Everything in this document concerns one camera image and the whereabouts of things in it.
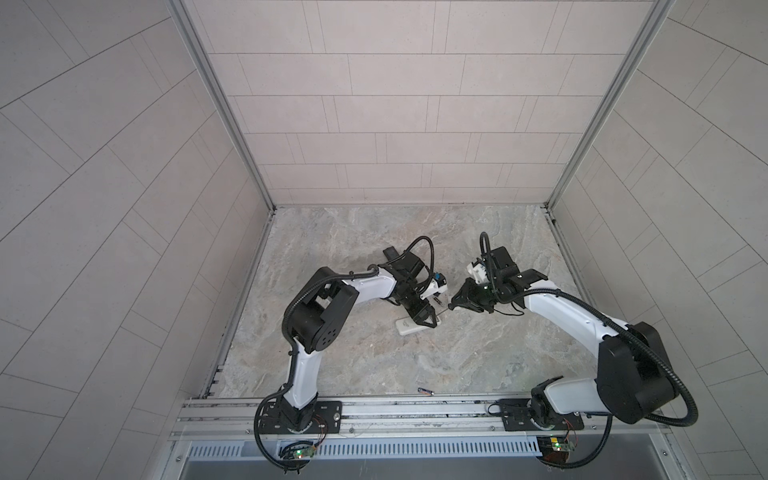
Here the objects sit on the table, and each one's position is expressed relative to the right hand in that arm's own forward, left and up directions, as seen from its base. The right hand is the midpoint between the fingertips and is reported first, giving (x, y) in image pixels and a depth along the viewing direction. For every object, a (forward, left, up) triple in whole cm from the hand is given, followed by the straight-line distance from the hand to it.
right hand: (451, 301), depth 82 cm
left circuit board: (-31, +37, -4) cm, 48 cm away
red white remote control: (-4, +12, -4) cm, 14 cm away
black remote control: (+23, +16, -6) cm, 28 cm away
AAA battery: (-20, +9, -9) cm, 24 cm away
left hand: (+1, +3, -8) cm, 8 cm away
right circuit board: (-34, -19, -10) cm, 40 cm away
